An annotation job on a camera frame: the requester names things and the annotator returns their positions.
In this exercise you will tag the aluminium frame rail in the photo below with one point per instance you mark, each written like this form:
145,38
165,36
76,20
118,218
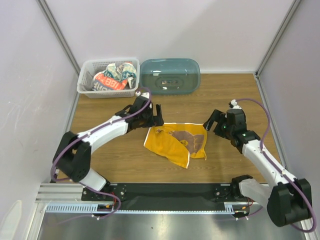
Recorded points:
72,197

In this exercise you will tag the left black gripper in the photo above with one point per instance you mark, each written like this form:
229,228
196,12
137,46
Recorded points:
154,120

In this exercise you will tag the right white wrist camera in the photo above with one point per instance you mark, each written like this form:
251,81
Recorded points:
233,104

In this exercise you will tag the white plastic basket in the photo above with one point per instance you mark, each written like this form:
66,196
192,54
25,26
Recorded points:
99,65

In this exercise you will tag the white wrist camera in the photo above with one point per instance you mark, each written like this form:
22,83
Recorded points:
144,94
233,104

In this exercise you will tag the teal plastic tub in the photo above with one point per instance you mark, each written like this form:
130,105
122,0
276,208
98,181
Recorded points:
170,76

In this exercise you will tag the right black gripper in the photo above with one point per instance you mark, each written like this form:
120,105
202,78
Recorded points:
219,124

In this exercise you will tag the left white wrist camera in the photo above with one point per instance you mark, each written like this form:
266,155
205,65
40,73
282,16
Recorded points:
144,94

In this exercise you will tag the yellow brown bear towel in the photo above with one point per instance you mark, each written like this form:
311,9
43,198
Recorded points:
178,142

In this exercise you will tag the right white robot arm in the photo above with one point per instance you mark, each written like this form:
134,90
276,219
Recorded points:
287,199

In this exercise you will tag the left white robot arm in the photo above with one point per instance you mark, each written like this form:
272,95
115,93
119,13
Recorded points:
73,155

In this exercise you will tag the orange white lettered towel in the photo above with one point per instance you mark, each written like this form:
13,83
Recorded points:
101,82

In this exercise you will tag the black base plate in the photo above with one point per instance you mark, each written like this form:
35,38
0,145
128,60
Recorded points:
177,197

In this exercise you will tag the teal patterned towel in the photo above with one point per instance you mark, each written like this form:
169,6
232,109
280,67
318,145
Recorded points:
121,72

